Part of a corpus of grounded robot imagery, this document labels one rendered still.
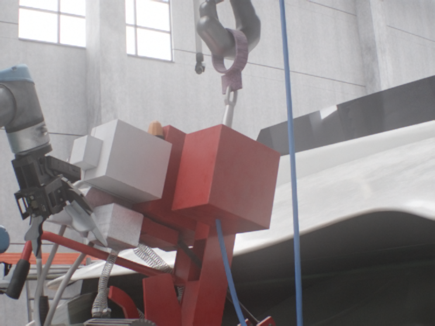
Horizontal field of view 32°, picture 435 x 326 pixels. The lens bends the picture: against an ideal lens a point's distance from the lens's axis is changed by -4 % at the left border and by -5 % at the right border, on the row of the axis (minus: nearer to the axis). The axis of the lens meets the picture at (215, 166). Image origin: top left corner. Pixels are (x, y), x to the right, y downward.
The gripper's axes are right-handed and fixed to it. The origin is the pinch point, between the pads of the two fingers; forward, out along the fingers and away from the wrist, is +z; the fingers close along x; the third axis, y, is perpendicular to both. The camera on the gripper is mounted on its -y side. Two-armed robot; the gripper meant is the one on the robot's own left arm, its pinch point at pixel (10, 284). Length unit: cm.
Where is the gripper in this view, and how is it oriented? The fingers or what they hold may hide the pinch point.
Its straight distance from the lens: 184.7
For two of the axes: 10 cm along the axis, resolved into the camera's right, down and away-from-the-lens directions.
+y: 1.6, -9.3, 3.4
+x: 7.4, 3.4, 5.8
